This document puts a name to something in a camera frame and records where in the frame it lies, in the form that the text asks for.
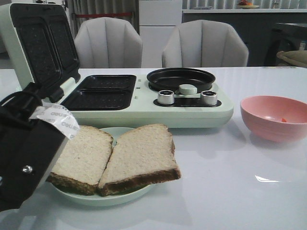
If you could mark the black round frying pan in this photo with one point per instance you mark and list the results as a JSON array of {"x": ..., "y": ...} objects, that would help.
[{"x": 172, "y": 78}]

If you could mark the left silver control knob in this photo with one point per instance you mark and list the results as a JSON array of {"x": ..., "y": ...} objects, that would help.
[{"x": 166, "y": 97}]

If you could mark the right silver control knob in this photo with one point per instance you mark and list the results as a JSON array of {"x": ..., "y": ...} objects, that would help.
[{"x": 208, "y": 98}]

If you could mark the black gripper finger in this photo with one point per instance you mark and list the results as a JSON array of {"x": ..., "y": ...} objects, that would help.
[{"x": 33, "y": 134}]

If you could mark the right grey chair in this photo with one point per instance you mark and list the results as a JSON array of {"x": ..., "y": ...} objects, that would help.
[{"x": 204, "y": 43}]

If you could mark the green breakfast maker base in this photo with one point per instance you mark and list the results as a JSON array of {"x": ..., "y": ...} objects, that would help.
[{"x": 128, "y": 101}]

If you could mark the silver control knob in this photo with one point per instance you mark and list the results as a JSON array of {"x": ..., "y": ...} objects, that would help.
[
  {"x": 208, "y": 98},
  {"x": 166, "y": 97}
]

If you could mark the beige cushion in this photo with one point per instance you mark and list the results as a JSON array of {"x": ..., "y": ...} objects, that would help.
[{"x": 295, "y": 58}]

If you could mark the light green plate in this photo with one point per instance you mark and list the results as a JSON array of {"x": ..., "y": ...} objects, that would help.
[{"x": 102, "y": 201}]

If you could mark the white refrigerator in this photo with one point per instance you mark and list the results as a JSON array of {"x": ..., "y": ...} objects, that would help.
[{"x": 157, "y": 19}]

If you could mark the green breakfast maker lid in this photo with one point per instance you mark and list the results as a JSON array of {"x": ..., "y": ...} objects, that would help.
[{"x": 41, "y": 48}]

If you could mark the black washing machine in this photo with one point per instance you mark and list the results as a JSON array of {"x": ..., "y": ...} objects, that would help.
[{"x": 285, "y": 37}]

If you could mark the bread slice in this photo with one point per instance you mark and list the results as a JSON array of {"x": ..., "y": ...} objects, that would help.
[
  {"x": 83, "y": 161},
  {"x": 142, "y": 156}
]

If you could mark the grey chair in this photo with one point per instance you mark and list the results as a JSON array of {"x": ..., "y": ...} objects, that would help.
[
  {"x": 204, "y": 43},
  {"x": 108, "y": 43}
]

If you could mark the dark grey counter cabinet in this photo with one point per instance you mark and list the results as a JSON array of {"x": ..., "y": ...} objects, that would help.
[{"x": 254, "y": 26}]

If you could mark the left grey chair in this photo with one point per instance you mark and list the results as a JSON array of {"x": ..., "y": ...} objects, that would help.
[{"x": 108, "y": 43}]

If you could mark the pink bowl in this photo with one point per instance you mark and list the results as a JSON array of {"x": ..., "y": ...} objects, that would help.
[{"x": 263, "y": 117}]

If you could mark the fruit plate on counter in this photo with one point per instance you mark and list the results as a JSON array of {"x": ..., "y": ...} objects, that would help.
[{"x": 244, "y": 4}]

